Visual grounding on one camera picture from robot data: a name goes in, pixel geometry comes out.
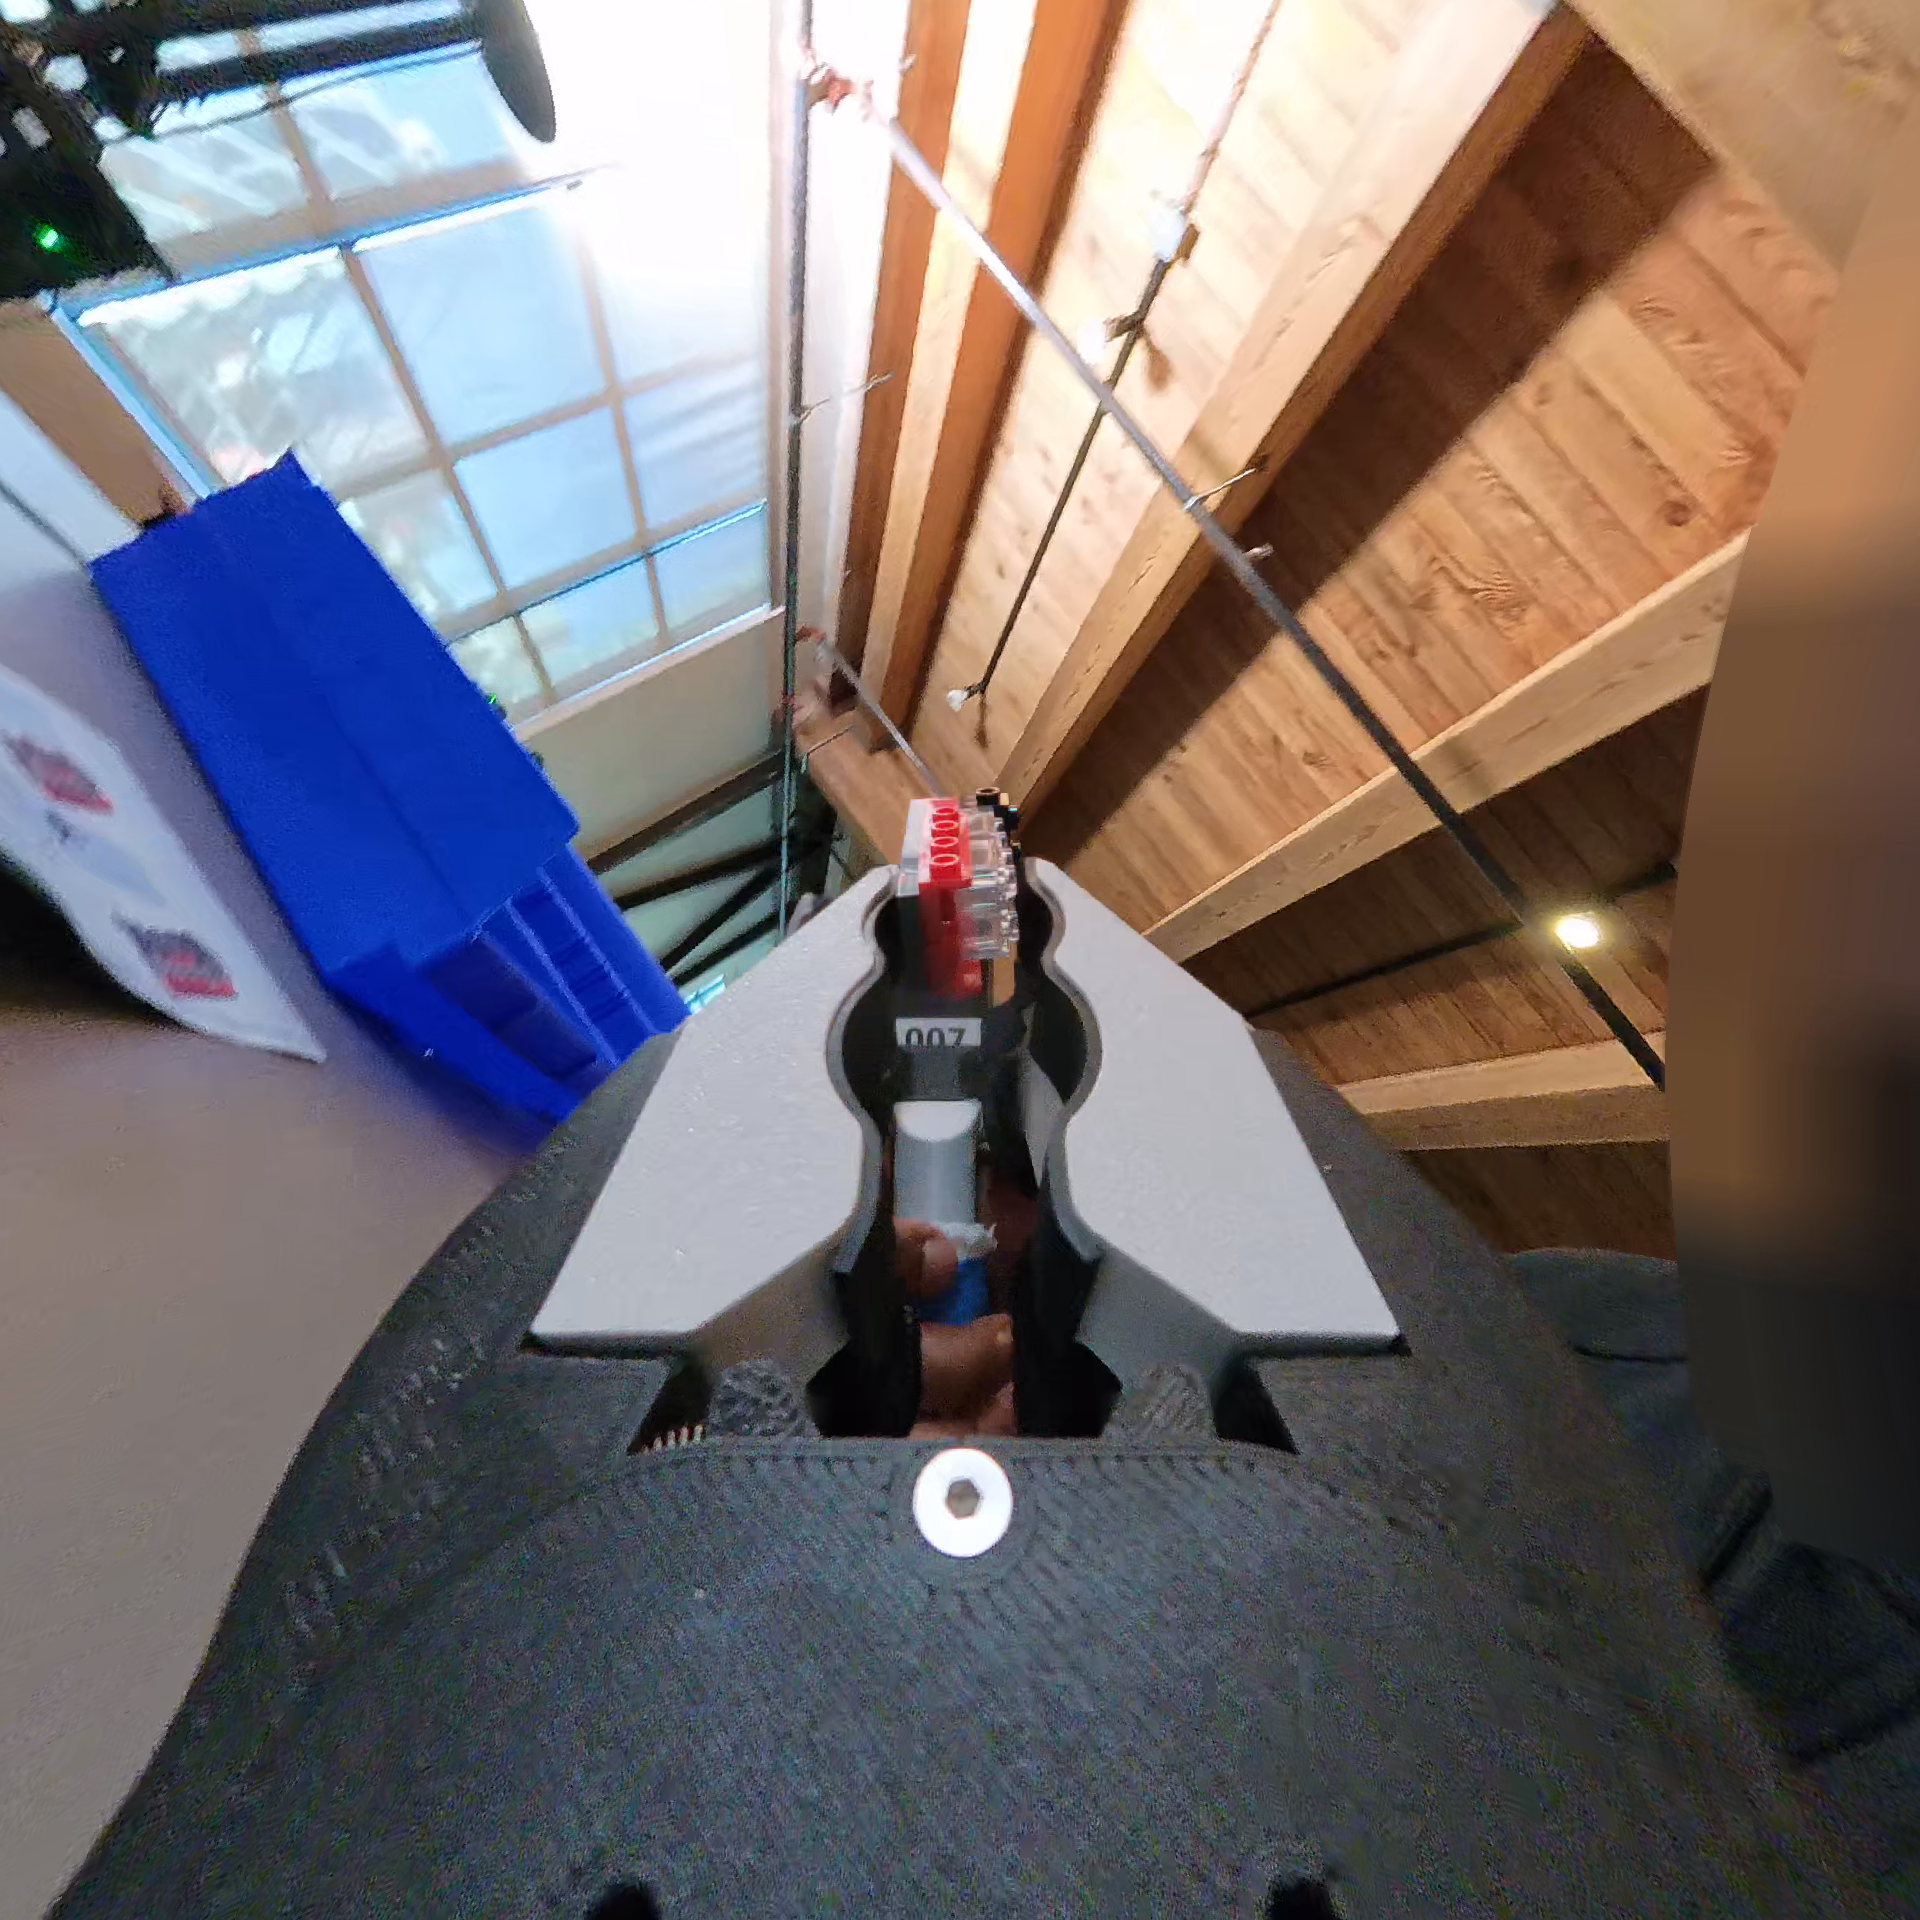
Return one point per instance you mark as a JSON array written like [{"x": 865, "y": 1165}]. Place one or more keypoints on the ribbed blue parts bin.
[{"x": 570, "y": 990}]

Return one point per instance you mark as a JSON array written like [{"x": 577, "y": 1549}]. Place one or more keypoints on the ceiling spot lamp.
[{"x": 1576, "y": 931}]

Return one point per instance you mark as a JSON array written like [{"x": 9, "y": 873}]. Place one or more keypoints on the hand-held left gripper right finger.
[{"x": 1201, "y": 1184}]

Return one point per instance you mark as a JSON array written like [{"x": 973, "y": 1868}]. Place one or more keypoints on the large paned window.
[{"x": 523, "y": 494}]

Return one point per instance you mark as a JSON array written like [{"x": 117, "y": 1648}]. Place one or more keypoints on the large blue plastic bin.
[{"x": 329, "y": 705}]

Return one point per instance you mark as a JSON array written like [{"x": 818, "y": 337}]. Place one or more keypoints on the grey desk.
[{"x": 181, "y": 1276}]

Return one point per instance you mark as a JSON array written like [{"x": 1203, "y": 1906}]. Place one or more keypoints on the black ceiling pipe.
[{"x": 795, "y": 451}]

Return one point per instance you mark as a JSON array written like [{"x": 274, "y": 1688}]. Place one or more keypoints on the black light stand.
[{"x": 516, "y": 75}]

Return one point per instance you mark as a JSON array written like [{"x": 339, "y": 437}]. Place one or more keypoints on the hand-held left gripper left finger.
[{"x": 704, "y": 1170}]

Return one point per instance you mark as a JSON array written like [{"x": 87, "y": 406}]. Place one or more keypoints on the person's right hand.
[{"x": 968, "y": 1365}]

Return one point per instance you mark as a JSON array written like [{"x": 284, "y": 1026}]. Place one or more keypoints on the thin conduit with junction boxes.
[{"x": 1171, "y": 236}]

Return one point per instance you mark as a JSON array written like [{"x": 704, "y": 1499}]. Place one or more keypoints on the red and clear brick assembly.
[{"x": 944, "y": 900}]

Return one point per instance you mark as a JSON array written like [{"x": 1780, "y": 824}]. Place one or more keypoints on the person's dark jacket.
[{"x": 1604, "y": 1381}]

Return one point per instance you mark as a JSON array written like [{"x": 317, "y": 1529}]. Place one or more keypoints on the toy brick instruction booklet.
[{"x": 135, "y": 884}]

